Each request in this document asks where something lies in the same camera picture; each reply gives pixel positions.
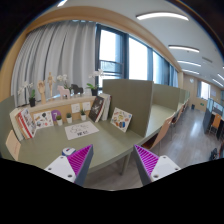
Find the white orchid in black pot right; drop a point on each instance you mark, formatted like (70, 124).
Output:
(94, 87)

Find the tan card at desk edge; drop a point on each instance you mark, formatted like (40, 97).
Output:
(13, 145)

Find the wooden mannequin figure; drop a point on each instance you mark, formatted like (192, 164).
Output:
(50, 82)

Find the red white book left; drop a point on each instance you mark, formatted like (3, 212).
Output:
(26, 123)

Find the small potted plant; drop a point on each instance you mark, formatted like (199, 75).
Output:
(83, 115)
(69, 118)
(59, 120)

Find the pink toy horse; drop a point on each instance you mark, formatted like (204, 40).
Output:
(63, 92)

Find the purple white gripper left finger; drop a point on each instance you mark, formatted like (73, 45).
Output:
(73, 168)

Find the white orchid in black pot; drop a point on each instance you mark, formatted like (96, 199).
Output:
(94, 87)
(28, 88)

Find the dark book leaning upright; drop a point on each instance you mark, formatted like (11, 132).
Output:
(96, 109)

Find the white orchid in black pot left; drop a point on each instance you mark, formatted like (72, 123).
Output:
(28, 88)

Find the small potted plant left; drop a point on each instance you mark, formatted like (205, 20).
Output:
(59, 120)

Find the small potted plant middle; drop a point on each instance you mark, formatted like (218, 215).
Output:
(69, 118)

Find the small potted plant right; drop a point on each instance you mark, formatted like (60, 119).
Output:
(83, 115)

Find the white orchid middle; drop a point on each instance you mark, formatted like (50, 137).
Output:
(64, 79)

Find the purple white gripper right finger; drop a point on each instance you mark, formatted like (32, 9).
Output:
(152, 167)

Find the black toy horse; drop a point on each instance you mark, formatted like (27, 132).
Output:
(76, 89)

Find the wooden desk shelf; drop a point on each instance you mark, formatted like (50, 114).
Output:
(72, 105)

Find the colourful illustrated card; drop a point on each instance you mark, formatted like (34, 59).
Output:
(121, 119)

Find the white paper sheet with drawing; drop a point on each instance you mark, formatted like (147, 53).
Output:
(80, 130)

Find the white book behind dark book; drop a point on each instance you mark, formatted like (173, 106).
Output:
(107, 99)

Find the grey window curtain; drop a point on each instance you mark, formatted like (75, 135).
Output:
(61, 48)

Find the olive green desk divider panel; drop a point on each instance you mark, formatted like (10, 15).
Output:
(134, 97)

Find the sticker picture card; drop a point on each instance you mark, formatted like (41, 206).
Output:
(43, 119)

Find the purple round question mark sign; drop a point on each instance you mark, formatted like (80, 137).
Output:
(55, 114)

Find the wooden hand model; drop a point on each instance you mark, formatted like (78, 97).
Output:
(41, 89)

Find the wooden chair near desk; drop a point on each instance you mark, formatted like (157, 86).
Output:
(156, 136)

